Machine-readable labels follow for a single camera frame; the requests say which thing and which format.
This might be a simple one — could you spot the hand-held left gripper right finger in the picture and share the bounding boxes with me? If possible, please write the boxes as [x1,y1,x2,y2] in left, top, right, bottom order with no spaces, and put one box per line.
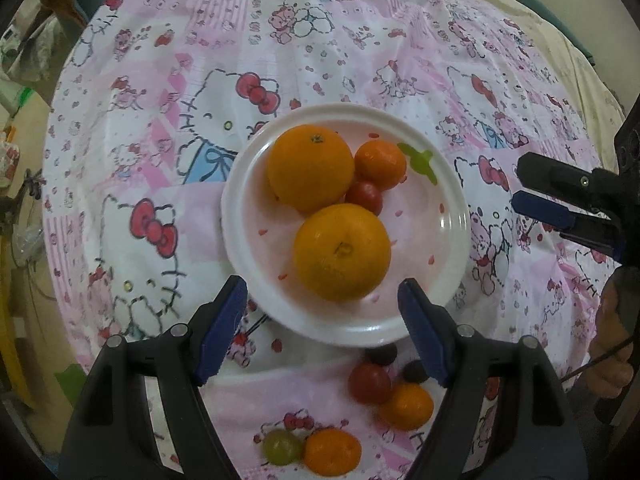
[397,277,591,480]

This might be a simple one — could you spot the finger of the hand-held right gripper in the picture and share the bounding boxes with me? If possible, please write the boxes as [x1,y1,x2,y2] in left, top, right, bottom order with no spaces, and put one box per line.
[510,190,626,262]
[516,152,602,211]

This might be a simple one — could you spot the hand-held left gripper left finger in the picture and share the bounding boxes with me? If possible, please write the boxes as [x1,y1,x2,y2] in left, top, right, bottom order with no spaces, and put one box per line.
[59,275,249,480]

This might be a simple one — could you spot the dark purple grape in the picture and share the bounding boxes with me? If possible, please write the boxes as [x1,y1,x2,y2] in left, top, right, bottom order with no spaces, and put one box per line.
[403,360,430,385]
[364,344,399,366]

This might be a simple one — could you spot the small mandarin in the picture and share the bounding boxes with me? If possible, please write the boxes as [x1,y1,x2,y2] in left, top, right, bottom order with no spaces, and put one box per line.
[378,381,435,431]
[304,428,362,479]
[354,140,408,191]

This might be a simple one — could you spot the red cherry tomato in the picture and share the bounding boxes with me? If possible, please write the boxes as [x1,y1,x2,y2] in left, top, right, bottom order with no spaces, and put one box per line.
[348,362,392,405]
[345,180,384,215]

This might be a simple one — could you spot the white plate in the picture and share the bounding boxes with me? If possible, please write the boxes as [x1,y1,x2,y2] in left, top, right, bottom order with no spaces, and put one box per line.
[220,103,471,347]

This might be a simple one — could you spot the green cherry tomato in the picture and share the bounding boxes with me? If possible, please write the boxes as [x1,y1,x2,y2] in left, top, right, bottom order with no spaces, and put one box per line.
[262,429,304,467]

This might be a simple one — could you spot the person's right hand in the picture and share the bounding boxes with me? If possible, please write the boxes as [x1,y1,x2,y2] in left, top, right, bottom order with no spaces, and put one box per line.
[587,284,637,400]

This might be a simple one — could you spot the large orange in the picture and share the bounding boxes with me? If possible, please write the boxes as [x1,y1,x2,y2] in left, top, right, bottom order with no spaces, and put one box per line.
[266,124,356,213]
[293,203,392,303]

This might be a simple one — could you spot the pink cartoon printed tablecloth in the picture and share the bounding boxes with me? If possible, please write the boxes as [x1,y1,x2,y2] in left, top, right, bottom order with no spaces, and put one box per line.
[42,0,632,480]

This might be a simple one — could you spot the black cable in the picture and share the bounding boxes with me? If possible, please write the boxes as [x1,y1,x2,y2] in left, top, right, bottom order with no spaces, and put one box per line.
[562,342,633,391]

